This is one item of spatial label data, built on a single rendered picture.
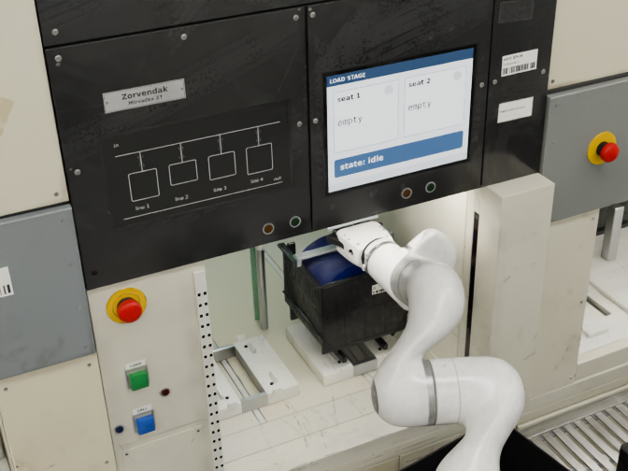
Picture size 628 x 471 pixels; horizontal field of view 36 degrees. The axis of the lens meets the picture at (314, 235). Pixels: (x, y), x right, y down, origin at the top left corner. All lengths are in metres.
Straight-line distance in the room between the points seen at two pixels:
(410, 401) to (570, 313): 0.79
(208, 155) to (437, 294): 0.42
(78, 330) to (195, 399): 0.29
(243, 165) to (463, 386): 0.49
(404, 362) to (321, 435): 0.63
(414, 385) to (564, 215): 0.67
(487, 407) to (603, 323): 0.99
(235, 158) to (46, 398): 0.51
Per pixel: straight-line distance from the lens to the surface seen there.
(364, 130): 1.63
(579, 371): 2.30
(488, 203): 1.84
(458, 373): 1.45
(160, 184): 1.51
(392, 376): 1.44
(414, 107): 1.66
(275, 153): 1.57
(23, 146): 1.44
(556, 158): 1.90
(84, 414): 1.70
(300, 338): 2.25
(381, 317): 2.12
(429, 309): 1.47
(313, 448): 2.01
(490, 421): 1.43
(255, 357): 2.20
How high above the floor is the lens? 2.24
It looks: 31 degrees down
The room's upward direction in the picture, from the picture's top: 2 degrees counter-clockwise
